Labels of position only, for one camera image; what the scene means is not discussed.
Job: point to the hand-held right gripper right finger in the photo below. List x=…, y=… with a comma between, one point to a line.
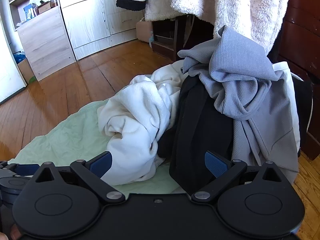
x=216, y=166

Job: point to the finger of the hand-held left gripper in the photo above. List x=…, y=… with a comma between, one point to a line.
x=22, y=170

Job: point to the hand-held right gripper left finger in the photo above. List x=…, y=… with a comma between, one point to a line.
x=101, y=163

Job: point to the white fleece garment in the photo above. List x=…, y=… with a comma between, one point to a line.
x=130, y=135

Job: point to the person's left hand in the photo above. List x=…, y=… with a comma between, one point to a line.
x=15, y=233

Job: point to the black garment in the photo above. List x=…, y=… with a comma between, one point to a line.
x=200, y=130

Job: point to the light green quilted blanket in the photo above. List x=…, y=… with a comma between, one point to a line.
x=62, y=140

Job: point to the small green object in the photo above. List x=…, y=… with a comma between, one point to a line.
x=33, y=79

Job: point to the cardboard box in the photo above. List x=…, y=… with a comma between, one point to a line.
x=25, y=70

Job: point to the grey waffle garment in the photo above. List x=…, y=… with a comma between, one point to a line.
x=237, y=67

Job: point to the white door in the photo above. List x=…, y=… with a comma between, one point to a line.
x=7, y=67

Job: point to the blue bag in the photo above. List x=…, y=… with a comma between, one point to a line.
x=19, y=57

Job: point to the light wooden shelf unit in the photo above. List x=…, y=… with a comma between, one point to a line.
x=45, y=42

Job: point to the light blue item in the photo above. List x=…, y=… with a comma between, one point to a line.
x=151, y=38

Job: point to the dark wooden cabinet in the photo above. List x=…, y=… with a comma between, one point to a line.
x=165, y=37

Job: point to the light wooden wardrobe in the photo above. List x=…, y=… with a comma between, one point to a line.
x=85, y=17

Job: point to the blue box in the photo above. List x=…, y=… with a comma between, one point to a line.
x=29, y=12

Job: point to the dark red wooden dresser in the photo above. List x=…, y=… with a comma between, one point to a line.
x=302, y=30

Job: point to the brown wooden box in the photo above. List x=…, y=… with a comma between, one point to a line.
x=45, y=7

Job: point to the white plastic bag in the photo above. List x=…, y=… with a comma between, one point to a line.
x=35, y=1

